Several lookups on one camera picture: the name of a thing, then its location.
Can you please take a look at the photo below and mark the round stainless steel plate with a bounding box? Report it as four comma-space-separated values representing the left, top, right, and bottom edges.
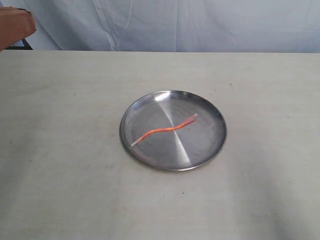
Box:
119, 90, 228, 171

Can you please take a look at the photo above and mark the black frame at backdrop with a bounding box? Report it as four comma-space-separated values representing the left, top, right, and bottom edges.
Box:
6, 38, 33, 50

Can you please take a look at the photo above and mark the white backdrop cloth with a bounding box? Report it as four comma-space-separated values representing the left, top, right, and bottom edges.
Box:
6, 0, 320, 53

